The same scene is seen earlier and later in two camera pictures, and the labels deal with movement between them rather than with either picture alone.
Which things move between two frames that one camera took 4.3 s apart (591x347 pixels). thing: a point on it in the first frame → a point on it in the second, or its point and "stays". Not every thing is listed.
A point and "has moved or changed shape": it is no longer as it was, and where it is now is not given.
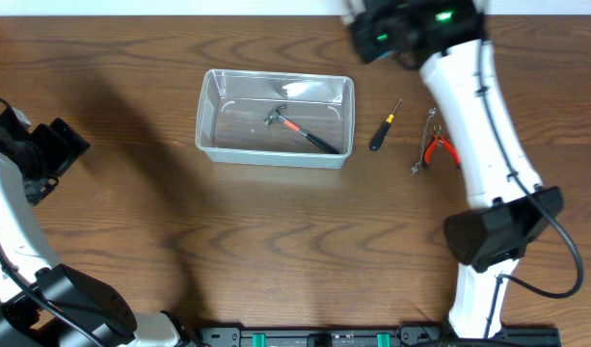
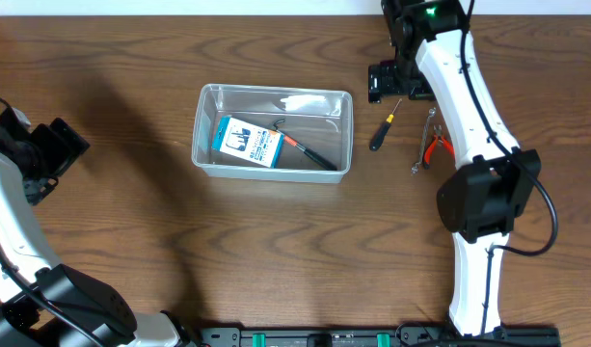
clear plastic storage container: (275, 119) has moved or changed shape
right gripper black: (364, 48) → (382, 82)
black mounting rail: (368, 336) stays
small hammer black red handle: (315, 139) → (316, 158)
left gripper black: (60, 156) stays
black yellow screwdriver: (382, 131) stays
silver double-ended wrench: (431, 112) stays
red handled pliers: (438, 136) stays
